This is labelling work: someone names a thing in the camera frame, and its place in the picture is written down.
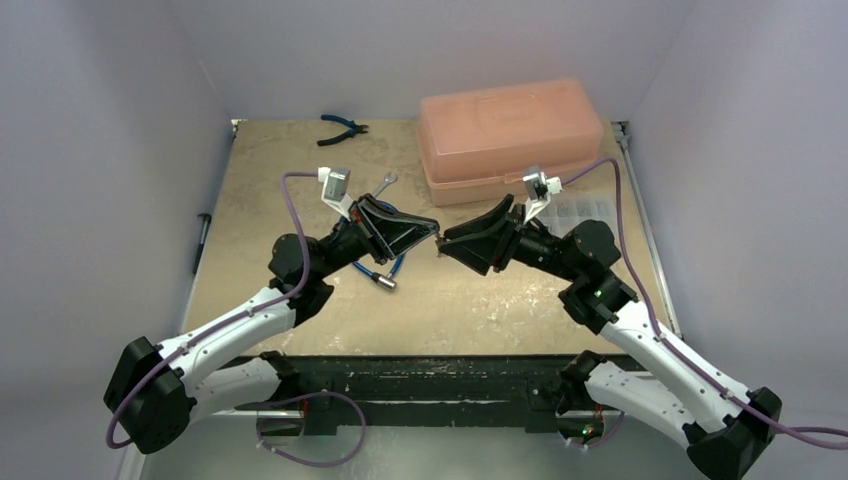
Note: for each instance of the clear plastic screw organizer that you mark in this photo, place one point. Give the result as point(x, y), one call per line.
point(566, 211)

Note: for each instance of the black handle tool at edge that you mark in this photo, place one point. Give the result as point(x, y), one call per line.
point(205, 219)

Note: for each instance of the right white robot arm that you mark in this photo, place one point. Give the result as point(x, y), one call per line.
point(720, 422)

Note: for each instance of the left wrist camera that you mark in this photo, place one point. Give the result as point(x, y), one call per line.
point(334, 189)

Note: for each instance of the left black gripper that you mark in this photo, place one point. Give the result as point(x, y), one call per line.
point(399, 232)

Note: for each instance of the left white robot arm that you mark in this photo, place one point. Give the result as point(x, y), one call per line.
point(159, 389)

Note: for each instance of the pink translucent plastic toolbox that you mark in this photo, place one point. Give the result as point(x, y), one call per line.
point(476, 145)

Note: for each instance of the blue cable lock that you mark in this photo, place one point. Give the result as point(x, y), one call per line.
point(387, 280)

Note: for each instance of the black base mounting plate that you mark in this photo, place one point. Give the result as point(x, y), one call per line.
point(528, 392)

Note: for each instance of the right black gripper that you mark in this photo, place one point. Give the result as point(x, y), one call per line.
point(506, 236)

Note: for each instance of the silver open end wrench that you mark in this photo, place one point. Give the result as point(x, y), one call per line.
point(388, 179)

